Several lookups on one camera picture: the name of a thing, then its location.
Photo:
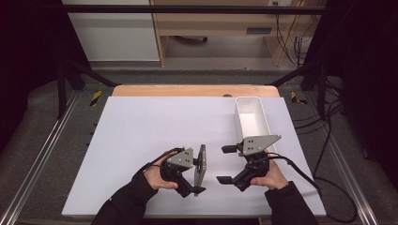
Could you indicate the aluminium rail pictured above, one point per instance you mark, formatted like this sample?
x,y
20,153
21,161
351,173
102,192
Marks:
x,y
40,156
353,187

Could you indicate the person's right hand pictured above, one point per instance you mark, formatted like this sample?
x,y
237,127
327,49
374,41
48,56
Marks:
x,y
276,178

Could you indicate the wooden desk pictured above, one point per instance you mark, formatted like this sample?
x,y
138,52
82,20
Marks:
x,y
219,22

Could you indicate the white plastic bin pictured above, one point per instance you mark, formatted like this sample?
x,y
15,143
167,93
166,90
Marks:
x,y
252,122

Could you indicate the person's left hand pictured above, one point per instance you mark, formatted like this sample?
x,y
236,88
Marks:
x,y
156,179

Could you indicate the white board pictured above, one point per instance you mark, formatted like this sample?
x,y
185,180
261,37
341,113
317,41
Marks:
x,y
140,125

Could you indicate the black frame stand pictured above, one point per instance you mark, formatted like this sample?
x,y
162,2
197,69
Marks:
x,y
62,87
321,87

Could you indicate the white cabinet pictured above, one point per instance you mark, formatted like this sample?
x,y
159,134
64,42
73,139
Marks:
x,y
115,34

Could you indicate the wooden table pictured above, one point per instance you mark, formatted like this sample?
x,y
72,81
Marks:
x,y
187,90

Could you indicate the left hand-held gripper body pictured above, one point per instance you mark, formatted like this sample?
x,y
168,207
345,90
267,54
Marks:
x,y
181,159

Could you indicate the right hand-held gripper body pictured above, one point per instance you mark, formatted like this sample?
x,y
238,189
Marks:
x,y
258,143

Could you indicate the dark table grommet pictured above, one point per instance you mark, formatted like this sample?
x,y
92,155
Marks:
x,y
227,95

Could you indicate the black horizontal frame bar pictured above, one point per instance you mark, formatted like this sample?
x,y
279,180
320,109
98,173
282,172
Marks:
x,y
187,9

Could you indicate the patterned dark phone case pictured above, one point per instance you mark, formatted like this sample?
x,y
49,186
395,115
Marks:
x,y
200,175

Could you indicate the black curtain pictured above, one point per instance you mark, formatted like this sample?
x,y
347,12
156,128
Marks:
x,y
369,62
28,62

